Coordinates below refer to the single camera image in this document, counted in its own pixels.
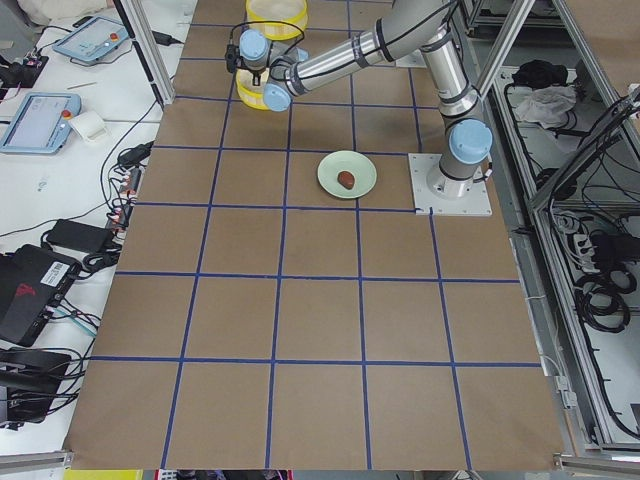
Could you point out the brown steamed bun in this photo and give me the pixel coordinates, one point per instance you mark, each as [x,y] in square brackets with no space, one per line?
[346,179]

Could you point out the yellow steamer layer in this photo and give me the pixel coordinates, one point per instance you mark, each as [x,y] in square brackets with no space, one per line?
[278,19]
[255,92]

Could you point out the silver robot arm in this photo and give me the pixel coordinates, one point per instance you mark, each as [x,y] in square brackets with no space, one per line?
[285,71]

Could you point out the light green round plate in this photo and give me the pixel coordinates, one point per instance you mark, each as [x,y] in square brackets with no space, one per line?
[358,164]

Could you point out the power strip with plugs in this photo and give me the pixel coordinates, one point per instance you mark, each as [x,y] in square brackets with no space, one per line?
[124,186]

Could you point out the black power adapter brick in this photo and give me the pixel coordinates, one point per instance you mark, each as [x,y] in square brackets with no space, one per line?
[77,236]

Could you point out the white small box device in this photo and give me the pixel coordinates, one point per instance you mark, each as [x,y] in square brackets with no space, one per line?
[89,126]

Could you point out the white crumpled cloth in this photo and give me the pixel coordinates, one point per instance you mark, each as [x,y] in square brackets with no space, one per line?
[547,107]

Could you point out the black cloth bundle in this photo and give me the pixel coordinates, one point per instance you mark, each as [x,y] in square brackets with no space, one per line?
[538,74]

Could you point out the black computer box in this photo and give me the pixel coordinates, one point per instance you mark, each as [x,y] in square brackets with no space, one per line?
[34,280]

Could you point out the lower blue teach pendant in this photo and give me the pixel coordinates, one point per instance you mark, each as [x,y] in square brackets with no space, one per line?
[41,124]

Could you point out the blue teach pendant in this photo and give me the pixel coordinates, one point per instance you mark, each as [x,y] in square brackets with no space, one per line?
[93,40]
[41,124]

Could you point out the upper blue teach pendant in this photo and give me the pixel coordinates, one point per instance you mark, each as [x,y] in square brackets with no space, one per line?
[93,40]

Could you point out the black device lower left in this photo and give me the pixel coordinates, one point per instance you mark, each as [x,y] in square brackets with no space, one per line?
[30,380]

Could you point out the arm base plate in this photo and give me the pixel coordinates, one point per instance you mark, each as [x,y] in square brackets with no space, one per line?
[412,60]
[436,194]

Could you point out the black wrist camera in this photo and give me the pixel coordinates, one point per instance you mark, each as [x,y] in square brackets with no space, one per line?
[232,58]

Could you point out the aluminium frame post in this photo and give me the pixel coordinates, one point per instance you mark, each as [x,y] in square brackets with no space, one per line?
[133,17]

